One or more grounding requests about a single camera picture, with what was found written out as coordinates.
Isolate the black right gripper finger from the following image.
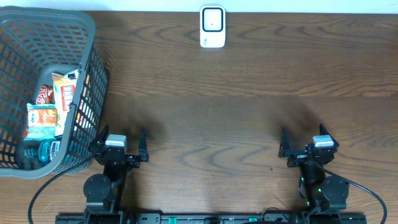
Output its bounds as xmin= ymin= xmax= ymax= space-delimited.
xmin=278 ymin=128 xmax=292 ymax=158
xmin=319 ymin=123 xmax=340 ymax=147

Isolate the orange white snack bag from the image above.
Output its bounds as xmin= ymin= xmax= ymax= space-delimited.
xmin=52 ymin=69 xmax=80 ymax=136

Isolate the blue Listerine mouthwash bottle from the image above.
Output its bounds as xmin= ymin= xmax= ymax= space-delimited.
xmin=23 ymin=139 xmax=60 ymax=164

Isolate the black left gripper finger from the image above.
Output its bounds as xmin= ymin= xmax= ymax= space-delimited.
xmin=88 ymin=125 xmax=109 ymax=152
xmin=137 ymin=129 xmax=149 ymax=162

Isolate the teal wet wipes pack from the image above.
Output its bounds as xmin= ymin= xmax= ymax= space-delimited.
xmin=25 ymin=103 xmax=57 ymax=141

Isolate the white barcode scanner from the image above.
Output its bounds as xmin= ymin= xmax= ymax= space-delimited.
xmin=200 ymin=5 xmax=226 ymax=48

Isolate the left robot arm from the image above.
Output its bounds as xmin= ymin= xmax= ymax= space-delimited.
xmin=83 ymin=126 xmax=149 ymax=223

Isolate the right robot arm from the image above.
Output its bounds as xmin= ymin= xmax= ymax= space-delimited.
xmin=278 ymin=124 xmax=349 ymax=223

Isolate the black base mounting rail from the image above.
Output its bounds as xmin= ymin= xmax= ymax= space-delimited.
xmin=55 ymin=212 xmax=368 ymax=224

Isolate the grey plastic mesh basket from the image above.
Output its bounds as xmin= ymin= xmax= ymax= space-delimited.
xmin=1 ymin=6 xmax=108 ymax=179

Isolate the red TOP biscuit pack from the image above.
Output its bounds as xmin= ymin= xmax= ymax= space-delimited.
xmin=35 ymin=84 xmax=54 ymax=105

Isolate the orange Kleenex tissue pack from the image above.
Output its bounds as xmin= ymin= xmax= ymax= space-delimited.
xmin=24 ymin=109 xmax=57 ymax=136

